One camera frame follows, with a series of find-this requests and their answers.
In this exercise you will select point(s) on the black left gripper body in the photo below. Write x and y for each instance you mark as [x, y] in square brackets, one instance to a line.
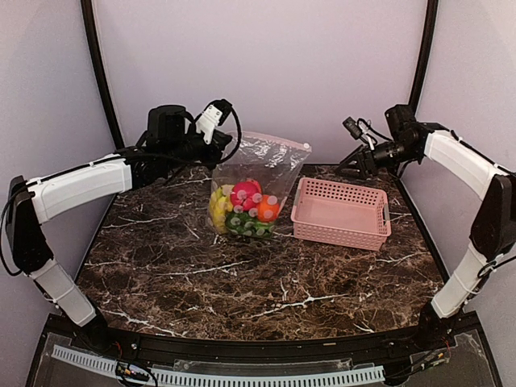
[181, 154]

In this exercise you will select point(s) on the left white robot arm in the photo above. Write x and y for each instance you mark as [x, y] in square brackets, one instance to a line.
[34, 202]

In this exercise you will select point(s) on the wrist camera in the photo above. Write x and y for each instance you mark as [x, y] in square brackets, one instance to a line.
[167, 126]
[397, 117]

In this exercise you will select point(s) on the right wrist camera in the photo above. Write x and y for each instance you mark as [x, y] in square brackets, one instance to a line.
[397, 117]

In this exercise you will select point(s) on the yellow toy banana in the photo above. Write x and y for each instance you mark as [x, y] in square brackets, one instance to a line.
[220, 206]

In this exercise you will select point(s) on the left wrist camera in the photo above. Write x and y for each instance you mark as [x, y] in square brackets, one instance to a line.
[167, 126]

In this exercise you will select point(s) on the pink plastic basket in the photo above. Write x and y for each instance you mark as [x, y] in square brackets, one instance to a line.
[331, 212]

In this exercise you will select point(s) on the white slotted cable duct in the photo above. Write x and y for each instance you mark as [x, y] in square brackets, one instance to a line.
[197, 373]

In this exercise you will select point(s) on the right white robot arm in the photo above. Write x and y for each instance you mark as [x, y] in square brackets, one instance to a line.
[446, 183]

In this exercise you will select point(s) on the black frame post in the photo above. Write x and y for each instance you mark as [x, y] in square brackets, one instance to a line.
[424, 53]
[94, 47]

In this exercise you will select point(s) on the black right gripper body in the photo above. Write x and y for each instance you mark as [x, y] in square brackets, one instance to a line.
[400, 152]

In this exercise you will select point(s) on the right black frame post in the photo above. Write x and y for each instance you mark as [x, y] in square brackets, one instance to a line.
[424, 53]

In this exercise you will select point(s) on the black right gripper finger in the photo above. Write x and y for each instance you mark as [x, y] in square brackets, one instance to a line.
[355, 157]
[350, 168]

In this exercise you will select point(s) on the orange toy fruit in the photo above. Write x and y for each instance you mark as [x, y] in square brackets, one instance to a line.
[268, 209]

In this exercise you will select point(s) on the red toy apple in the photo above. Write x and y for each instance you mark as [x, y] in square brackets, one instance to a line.
[246, 195]

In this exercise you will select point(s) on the clear zip top bag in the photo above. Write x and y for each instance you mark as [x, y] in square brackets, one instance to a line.
[273, 161]

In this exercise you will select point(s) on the left black frame post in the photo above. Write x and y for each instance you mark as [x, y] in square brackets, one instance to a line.
[94, 47]

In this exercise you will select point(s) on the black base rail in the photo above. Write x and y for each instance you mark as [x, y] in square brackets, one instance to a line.
[382, 348]

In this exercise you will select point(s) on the green toy watermelon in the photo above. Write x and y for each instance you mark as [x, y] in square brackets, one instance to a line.
[244, 224]

